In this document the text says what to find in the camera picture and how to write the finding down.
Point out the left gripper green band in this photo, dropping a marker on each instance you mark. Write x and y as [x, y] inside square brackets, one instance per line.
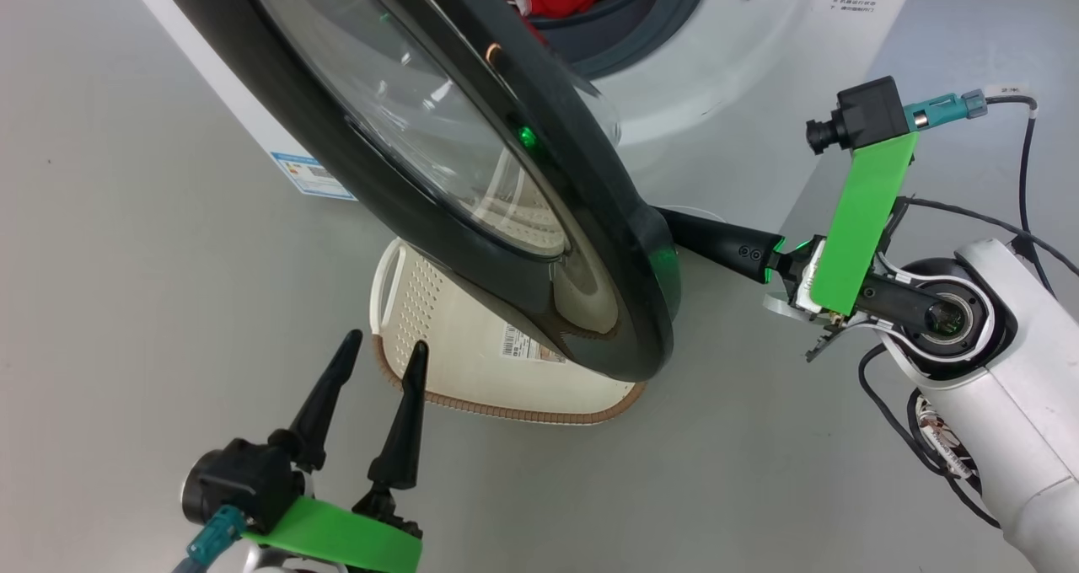
[337, 535]

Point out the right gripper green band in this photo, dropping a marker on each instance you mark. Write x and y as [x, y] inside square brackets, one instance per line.
[860, 227]

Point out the round black glass washer door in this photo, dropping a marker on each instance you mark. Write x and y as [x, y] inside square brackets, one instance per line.
[590, 219]

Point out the cream perforated laundry basket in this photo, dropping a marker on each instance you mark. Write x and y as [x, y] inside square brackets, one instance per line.
[455, 362]

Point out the white front-load washing machine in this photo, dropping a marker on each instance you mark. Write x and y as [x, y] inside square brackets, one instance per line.
[716, 118]

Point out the paper label in basket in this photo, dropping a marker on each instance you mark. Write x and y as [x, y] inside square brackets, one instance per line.
[527, 345]

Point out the grey rubber door gasket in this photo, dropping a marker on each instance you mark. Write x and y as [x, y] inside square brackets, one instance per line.
[666, 25]

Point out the blue energy label sticker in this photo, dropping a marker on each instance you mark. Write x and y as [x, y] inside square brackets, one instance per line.
[312, 175]

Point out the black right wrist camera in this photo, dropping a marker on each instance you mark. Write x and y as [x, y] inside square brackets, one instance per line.
[868, 114]

